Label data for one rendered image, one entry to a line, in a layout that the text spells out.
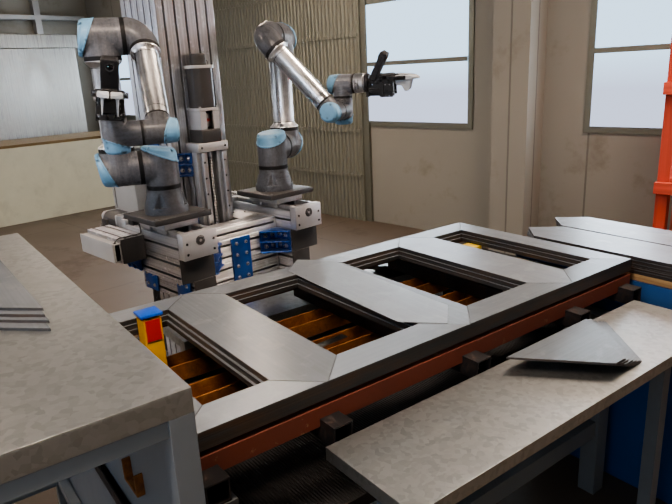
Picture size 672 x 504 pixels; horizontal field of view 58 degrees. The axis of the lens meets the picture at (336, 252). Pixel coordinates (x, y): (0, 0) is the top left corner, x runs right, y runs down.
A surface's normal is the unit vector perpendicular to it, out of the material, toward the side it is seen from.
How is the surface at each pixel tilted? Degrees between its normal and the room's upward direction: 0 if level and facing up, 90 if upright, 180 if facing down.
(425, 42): 90
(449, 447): 0
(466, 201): 90
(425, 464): 0
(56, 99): 90
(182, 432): 90
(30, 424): 0
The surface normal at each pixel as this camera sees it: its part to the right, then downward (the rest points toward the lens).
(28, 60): 0.71, 0.17
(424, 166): -0.70, 0.23
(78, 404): -0.05, -0.96
